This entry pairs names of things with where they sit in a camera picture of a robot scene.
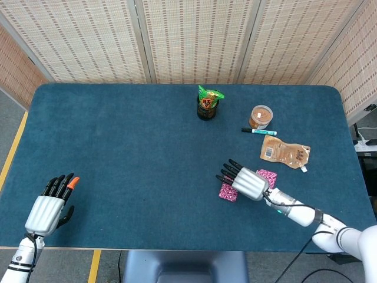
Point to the black screen hinge bracket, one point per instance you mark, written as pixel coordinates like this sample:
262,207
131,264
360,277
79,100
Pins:
370,107

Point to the grey table pedestal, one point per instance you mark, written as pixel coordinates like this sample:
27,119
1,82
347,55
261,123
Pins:
185,266

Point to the woven bamboo screen panel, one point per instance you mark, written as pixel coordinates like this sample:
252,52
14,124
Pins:
14,70
79,41
291,41
353,67
197,41

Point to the brown spout pouch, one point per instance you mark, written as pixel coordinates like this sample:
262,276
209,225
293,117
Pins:
282,151

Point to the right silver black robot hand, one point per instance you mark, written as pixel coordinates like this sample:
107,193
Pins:
250,184

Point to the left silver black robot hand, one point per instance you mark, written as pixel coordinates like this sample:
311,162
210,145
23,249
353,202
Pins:
44,216

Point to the round brown jar clear lid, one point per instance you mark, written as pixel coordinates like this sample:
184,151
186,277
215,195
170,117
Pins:
260,116

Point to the pink patterned card stack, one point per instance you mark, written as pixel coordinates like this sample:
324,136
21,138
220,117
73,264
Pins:
271,177
228,194

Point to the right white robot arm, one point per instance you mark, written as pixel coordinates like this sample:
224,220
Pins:
300,213

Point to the teal marker black cap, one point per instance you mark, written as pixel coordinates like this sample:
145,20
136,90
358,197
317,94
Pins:
260,132

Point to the green snack bag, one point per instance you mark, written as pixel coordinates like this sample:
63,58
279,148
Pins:
209,97

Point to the black cup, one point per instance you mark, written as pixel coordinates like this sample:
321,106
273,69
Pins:
206,115

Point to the white power strip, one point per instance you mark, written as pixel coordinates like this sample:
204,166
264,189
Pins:
366,144

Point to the blue felt table cover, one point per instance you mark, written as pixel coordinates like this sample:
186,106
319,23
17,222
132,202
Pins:
147,162

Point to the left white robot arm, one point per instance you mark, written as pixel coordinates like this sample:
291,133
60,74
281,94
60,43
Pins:
22,259

